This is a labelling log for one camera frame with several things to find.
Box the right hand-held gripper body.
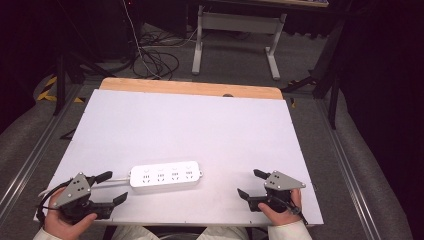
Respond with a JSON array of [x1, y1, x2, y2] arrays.
[[247, 170, 307, 214]]

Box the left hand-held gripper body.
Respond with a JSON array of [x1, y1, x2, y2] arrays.
[[53, 171, 115, 224]]

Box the white power strip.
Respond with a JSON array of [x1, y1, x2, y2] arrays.
[[128, 160, 204, 189]]

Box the person's right hand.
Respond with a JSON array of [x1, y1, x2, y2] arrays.
[[257, 188, 303, 228]]

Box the person's left hand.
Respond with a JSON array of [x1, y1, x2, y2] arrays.
[[43, 187, 98, 240]]

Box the person's legs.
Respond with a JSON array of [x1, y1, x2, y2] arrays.
[[111, 225, 250, 240]]

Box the white board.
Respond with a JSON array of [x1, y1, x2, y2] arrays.
[[33, 88, 325, 228]]

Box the yellow black floor tape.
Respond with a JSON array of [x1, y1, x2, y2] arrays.
[[36, 75, 85, 104]]

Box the black metal stand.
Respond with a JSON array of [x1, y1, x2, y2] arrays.
[[280, 18, 346, 130], [52, 49, 116, 117]]

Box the wooden table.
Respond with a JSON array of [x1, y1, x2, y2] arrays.
[[99, 77, 284, 101]]

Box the black curtain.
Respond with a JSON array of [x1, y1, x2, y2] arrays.
[[0, 0, 101, 134], [333, 0, 424, 240]]

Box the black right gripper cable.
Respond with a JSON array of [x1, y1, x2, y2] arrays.
[[270, 194, 310, 227]]

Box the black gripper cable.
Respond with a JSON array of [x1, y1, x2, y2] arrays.
[[270, 194, 310, 227], [35, 179, 73, 225]]

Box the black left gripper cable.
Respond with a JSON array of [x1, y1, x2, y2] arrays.
[[35, 179, 73, 225]]

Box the aluminium floor rail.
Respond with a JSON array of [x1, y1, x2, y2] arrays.
[[0, 84, 84, 214], [315, 98, 369, 240]]

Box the bundle of black floor cables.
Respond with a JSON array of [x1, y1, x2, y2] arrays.
[[131, 31, 181, 81]]

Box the thin white floor cable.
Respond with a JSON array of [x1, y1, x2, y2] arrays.
[[121, 0, 198, 80]]

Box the white metal desk frame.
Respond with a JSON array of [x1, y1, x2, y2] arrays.
[[191, 4, 288, 82]]

